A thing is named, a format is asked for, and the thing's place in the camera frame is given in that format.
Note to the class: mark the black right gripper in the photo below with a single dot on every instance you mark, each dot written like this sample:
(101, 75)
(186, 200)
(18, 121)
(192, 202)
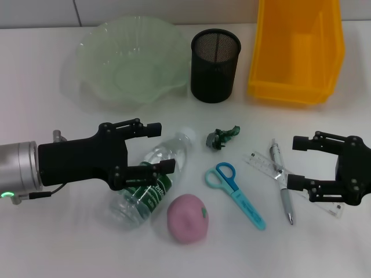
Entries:
(362, 171)

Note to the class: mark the small green toy figure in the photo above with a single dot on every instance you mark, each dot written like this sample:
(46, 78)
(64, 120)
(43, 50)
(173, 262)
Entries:
(221, 137)

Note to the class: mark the clear plastic ruler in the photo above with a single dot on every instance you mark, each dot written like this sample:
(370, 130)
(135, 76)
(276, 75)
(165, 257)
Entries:
(262, 162)

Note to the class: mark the yellow plastic bin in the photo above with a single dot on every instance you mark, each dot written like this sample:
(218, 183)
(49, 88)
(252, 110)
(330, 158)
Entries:
(292, 58)

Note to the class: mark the black mesh pen holder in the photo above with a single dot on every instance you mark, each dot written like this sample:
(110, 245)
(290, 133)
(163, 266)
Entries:
(214, 78)

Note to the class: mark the clear green-label water bottle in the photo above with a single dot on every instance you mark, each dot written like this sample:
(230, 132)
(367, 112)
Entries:
(136, 208)

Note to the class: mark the green glass fruit plate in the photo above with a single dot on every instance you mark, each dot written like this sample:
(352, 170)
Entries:
(130, 63)

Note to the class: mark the silver ballpoint pen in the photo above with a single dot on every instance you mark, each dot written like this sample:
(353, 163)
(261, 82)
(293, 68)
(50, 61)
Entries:
(287, 199)

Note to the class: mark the blue scissors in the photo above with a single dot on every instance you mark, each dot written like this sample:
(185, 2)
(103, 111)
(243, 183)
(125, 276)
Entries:
(246, 207)

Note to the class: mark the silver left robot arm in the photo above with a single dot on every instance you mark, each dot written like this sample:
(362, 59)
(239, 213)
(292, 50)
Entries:
(17, 168)

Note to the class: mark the pink peach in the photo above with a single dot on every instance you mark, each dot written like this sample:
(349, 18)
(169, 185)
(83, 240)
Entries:
(187, 221)

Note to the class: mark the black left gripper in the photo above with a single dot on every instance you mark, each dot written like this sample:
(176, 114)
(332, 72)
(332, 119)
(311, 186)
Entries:
(81, 162)

